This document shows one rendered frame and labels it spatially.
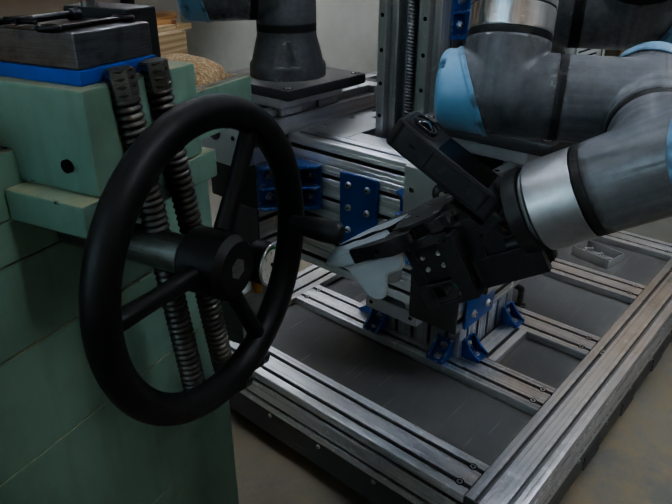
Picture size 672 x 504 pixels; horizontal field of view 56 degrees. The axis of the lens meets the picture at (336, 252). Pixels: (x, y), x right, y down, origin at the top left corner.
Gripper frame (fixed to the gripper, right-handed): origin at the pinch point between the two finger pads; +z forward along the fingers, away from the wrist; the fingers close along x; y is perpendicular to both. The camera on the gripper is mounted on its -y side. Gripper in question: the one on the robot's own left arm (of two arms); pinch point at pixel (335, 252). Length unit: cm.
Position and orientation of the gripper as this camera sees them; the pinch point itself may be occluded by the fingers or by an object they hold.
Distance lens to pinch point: 63.4
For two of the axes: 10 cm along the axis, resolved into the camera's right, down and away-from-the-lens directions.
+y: 4.5, 8.7, 1.9
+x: 4.5, -4.0, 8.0
